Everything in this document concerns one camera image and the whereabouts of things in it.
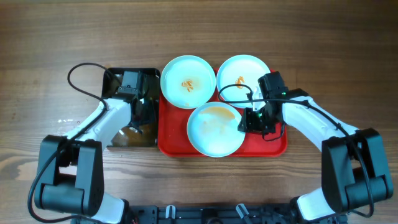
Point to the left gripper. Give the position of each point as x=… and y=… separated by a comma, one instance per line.
x=149, y=117

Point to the red plastic serving tray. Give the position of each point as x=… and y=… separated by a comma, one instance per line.
x=173, y=140

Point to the white plate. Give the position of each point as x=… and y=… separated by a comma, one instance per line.
x=212, y=129
x=241, y=69
x=188, y=82

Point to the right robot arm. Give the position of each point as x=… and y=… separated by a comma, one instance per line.
x=355, y=173

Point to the black water tray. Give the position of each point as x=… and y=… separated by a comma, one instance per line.
x=129, y=137

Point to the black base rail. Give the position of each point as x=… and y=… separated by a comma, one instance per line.
x=277, y=213

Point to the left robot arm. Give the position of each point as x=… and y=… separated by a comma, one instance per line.
x=69, y=184

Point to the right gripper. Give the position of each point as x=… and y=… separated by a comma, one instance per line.
x=249, y=124

